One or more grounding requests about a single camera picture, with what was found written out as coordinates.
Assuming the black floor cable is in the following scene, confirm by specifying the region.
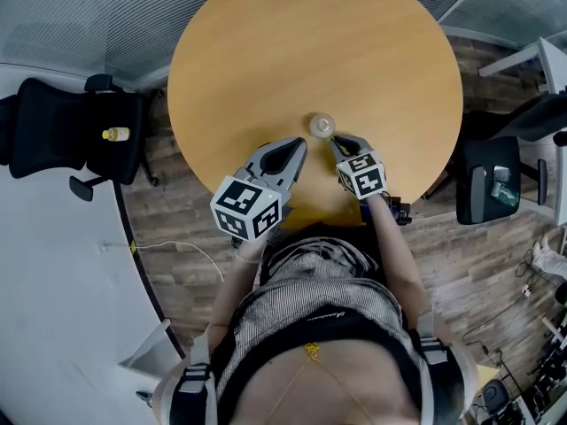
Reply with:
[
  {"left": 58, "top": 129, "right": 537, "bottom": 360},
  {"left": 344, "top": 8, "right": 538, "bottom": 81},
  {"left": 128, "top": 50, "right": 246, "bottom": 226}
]
[{"left": 462, "top": 249, "right": 560, "bottom": 350}]

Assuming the person's grey knit top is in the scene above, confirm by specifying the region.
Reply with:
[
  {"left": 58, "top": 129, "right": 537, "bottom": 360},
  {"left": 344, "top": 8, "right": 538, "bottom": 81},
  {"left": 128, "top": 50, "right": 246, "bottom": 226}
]
[{"left": 211, "top": 235, "right": 427, "bottom": 425}]

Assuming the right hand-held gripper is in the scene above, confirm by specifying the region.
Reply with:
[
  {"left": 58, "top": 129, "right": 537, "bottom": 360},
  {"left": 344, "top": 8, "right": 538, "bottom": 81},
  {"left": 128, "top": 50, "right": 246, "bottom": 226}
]
[{"left": 328, "top": 134, "right": 388, "bottom": 201}]

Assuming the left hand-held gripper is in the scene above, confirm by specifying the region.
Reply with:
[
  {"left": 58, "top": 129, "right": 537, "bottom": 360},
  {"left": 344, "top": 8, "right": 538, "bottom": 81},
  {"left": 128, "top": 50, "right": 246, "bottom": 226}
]
[{"left": 209, "top": 136, "right": 309, "bottom": 243}]

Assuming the white rectangular desk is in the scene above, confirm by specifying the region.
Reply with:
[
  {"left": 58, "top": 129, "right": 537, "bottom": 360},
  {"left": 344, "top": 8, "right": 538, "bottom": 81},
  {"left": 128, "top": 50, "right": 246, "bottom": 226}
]
[{"left": 478, "top": 36, "right": 567, "bottom": 96}]

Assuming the black device with cables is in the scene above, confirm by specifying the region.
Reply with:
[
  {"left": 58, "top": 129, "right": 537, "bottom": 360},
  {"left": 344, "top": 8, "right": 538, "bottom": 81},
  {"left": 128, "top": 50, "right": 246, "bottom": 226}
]
[{"left": 360, "top": 195, "right": 414, "bottom": 228}]

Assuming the person's left forearm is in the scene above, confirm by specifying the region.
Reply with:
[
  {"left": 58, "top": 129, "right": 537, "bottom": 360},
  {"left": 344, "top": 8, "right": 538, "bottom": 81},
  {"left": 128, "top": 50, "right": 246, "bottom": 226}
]
[{"left": 206, "top": 236, "right": 268, "bottom": 353}]

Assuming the gold necklace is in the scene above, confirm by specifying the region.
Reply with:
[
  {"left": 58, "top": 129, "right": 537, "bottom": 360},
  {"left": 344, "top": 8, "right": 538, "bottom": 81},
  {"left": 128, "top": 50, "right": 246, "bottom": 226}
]
[{"left": 265, "top": 342, "right": 377, "bottom": 425}]

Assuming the small clear container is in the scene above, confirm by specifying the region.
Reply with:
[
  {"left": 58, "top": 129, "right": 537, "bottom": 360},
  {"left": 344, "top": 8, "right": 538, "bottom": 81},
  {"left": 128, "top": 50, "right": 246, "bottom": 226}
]
[{"left": 308, "top": 112, "right": 337, "bottom": 141}]

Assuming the grey black harness strap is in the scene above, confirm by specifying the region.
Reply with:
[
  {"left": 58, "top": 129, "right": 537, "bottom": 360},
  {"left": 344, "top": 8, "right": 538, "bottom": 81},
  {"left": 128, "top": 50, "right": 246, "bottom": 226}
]
[
  {"left": 406, "top": 306, "right": 467, "bottom": 425},
  {"left": 169, "top": 323, "right": 219, "bottom": 425}
]

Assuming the person's right forearm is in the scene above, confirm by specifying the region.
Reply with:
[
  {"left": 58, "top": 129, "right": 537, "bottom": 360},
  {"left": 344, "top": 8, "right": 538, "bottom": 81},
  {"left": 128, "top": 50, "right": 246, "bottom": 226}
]
[{"left": 365, "top": 191, "right": 434, "bottom": 332}]

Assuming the black armrest office chair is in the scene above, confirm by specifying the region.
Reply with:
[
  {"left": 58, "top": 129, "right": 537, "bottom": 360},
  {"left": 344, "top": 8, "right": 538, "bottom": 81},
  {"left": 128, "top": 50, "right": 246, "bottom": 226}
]
[{"left": 454, "top": 89, "right": 567, "bottom": 227}]

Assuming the white curved desk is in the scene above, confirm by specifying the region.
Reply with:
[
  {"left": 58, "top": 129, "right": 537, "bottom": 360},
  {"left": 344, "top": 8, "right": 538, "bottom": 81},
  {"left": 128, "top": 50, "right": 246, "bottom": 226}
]
[{"left": 0, "top": 62, "right": 187, "bottom": 425}]

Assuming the white floor cable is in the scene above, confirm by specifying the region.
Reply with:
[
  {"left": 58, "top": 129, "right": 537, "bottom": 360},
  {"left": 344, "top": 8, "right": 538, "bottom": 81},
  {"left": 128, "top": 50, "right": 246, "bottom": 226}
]
[{"left": 98, "top": 239, "right": 226, "bottom": 283}]

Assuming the grey black left harness strap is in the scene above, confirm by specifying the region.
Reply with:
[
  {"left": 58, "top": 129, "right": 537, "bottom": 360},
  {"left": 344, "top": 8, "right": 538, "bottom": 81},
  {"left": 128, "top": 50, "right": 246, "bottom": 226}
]
[{"left": 169, "top": 323, "right": 219, "bottom": 425}]

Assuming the black round device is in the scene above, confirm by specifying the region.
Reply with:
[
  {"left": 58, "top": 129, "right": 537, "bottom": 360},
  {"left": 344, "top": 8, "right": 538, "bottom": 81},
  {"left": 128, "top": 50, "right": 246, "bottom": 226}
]
[{"left": 481, "top": 378, "right": 511, "bottom": 412}]

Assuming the grey black right harness strap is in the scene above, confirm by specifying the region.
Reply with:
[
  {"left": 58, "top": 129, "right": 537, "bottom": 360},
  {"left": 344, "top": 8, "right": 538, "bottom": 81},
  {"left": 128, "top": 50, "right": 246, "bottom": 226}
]
[{"left": 406, "top": 306, "right": 467, "bottom": 425}]

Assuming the yellow cap drink bottle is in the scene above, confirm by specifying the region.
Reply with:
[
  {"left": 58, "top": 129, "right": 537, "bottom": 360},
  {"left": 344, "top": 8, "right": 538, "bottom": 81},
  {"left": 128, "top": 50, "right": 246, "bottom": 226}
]
[{"left": 101, "top": 126, "right": 131, "bottom": 143}]

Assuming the clear plastic packet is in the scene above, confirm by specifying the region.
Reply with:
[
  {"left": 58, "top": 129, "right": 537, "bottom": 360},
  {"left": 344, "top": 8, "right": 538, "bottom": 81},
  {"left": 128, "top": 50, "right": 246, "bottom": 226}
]
[{"left": 488, "top": 165, "right": 520, "bottom": 208}]

